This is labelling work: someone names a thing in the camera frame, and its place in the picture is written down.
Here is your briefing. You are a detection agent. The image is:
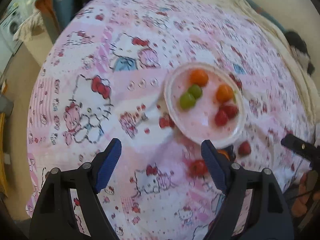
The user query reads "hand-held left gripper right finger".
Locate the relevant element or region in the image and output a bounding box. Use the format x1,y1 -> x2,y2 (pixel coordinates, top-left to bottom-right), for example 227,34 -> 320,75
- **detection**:
201,140 -> 294,240

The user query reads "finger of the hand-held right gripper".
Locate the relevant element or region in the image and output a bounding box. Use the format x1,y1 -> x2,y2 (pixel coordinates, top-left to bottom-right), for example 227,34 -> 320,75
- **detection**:
281,134 -> 320,162

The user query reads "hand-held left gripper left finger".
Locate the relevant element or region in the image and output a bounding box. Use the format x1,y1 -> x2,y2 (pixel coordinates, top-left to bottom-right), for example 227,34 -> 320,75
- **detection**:
29,138 -> 122,240

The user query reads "red cherry tomato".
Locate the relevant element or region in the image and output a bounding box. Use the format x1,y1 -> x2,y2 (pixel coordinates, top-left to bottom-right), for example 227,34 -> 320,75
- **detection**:
190,160 -> 208,177
238,141 -> 252,155
222,104 -> 239,119
214,110 -> 228,127

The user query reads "pink strawberry print plate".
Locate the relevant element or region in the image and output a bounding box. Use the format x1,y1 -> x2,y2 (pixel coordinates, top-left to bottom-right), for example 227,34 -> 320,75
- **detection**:
164,62 -> 246,149

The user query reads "green grape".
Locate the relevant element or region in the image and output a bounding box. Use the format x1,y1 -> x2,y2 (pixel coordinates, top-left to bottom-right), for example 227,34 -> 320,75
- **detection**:
188,84 -> 203,99
179,92 -> 197,110

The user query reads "large orange tomato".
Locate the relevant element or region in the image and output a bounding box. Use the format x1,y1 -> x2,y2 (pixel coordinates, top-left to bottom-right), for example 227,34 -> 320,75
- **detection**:
190,69 -> 209,87

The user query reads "person's right hand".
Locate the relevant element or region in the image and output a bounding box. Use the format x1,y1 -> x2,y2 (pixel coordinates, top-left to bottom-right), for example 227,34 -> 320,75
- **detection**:
292,171 -> 320,218

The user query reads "striped garment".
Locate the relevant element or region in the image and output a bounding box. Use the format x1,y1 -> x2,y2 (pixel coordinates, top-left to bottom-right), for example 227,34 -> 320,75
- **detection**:
297,52 -> 311,68

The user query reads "pink cartoon printed blanket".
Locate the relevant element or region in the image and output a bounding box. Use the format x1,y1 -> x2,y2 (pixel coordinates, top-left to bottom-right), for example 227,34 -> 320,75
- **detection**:
26,0 -> 313,240

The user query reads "black garment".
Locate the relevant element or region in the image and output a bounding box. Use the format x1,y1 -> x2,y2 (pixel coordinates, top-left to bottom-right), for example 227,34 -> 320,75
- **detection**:
285,31 -> 315,75

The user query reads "yellow stool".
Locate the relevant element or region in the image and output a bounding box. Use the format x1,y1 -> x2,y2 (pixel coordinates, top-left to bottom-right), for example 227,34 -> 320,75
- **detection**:
0,112 -> 8,198

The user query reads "grey bin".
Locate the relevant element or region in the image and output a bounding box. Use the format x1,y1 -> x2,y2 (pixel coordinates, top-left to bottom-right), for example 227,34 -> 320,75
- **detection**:
0,94 -> 13,113

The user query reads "cream duvet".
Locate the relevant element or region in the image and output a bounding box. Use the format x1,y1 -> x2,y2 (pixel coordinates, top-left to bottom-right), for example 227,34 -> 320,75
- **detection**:
117,0 -> 320,135

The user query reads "cream frilled cloth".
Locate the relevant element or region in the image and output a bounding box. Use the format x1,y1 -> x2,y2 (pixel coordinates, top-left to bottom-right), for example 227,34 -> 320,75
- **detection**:
14,11 -> 45,42

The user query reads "blue armchair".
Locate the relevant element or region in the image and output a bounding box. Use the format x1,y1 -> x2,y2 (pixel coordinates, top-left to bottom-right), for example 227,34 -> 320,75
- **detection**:
35,0 -> 75,45

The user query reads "white washing machine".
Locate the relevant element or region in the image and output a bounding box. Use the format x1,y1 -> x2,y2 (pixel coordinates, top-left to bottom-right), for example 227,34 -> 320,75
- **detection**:
0,2 -> 25,53

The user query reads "blue bed frame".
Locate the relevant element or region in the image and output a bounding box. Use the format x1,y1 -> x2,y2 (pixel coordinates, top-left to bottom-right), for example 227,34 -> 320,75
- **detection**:
241,0 -> 288,34

